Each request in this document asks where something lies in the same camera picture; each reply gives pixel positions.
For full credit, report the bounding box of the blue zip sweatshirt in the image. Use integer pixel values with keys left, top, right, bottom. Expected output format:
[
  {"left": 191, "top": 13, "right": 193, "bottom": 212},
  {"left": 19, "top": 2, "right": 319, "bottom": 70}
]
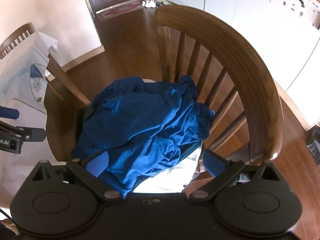
[{"left": 71, "top": 76, "right": 214, "bottom": 194}]

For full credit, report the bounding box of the patterned white tablecloth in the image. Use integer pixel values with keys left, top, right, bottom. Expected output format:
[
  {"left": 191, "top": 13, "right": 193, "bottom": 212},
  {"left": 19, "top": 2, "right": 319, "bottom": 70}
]
[{"left": 1, "top": 31, "right": 57, "bottom": 206}]

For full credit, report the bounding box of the near wooden chair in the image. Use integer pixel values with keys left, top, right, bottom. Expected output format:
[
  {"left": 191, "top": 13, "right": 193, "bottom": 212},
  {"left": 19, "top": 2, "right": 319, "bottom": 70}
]
[{"left": 45, "top": 9, "right": 283, "bottom": 162}]

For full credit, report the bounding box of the wooden chair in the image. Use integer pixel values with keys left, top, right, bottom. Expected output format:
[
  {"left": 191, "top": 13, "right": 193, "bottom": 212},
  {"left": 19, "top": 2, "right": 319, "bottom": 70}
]
[
  {"left": 45, "top": 9, "right": 283, "bottom": 162},
  {"left": 0, "top": 22, "right": 35, "bottom": 60}
]

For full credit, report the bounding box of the far wooden chair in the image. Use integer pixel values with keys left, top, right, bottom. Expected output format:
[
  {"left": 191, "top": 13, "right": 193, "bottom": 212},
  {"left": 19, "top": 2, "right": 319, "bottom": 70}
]
[{"left": 0, "top": 22, "right": 35, "bottom": 60}]

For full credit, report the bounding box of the red door mat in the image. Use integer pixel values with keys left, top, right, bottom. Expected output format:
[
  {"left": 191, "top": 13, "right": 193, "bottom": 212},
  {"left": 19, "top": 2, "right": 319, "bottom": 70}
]
[{"left": 97, "top": 0, "right": 144, "bottom": 22}]

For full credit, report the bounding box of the white fridge with magnets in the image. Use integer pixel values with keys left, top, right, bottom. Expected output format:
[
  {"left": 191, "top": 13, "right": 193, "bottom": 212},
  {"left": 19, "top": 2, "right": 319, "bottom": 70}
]
[{"left": 204, "top": 0, "right": 319, "bottom": 90}]

